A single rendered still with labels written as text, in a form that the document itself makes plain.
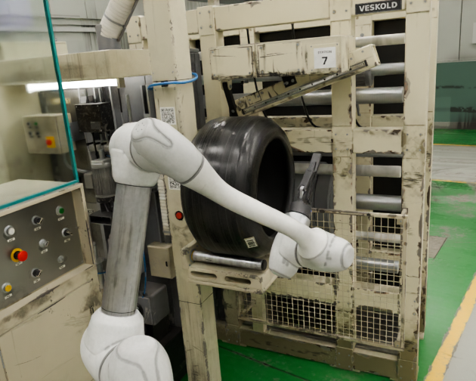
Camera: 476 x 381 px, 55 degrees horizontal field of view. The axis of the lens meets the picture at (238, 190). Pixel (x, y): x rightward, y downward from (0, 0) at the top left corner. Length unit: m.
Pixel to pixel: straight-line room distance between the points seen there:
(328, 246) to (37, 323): 1.17
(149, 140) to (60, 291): 1.03
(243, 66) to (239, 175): 0.60
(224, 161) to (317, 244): 0.54
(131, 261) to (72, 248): 0.78
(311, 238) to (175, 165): 0.45
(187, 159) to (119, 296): 0.45
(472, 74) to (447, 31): 1.05
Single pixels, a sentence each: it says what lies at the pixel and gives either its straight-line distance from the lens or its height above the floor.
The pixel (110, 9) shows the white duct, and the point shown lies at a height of 2.01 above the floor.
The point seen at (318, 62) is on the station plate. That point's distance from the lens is 1.96.
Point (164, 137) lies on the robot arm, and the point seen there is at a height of 1.54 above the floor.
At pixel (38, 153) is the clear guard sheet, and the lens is 1.91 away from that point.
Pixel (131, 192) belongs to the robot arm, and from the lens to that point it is 1.30.
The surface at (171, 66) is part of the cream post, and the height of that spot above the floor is 1.71.
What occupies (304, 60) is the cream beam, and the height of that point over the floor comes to 1.69.
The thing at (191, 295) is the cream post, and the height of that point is 0.66.
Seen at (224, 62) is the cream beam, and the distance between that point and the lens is 2.13.
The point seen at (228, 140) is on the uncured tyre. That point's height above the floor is 1.43.
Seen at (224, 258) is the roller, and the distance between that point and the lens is 1.95.
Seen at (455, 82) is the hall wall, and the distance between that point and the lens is 10.92.
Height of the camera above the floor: 1.70
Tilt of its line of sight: 16 degrees down
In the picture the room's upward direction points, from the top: 4 degrees counter-clockwise
